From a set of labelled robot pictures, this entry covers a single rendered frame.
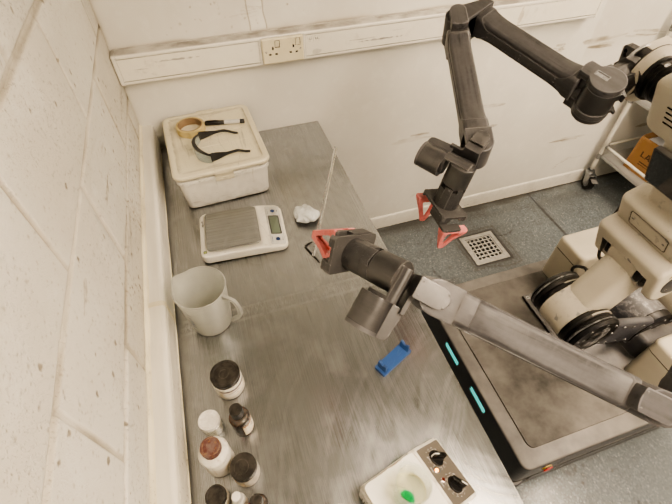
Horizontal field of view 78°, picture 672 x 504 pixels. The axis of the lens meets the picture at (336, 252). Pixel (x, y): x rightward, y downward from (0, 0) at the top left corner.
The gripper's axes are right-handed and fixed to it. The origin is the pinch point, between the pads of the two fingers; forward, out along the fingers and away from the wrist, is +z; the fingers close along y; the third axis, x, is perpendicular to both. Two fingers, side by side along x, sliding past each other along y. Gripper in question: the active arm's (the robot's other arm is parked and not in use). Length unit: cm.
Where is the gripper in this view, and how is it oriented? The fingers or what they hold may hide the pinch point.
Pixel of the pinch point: (317, 235)
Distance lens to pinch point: 75.4
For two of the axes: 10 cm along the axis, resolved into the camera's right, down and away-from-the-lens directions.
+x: 2.1, -9.3, -3.2
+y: 6.9, -0.9, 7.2
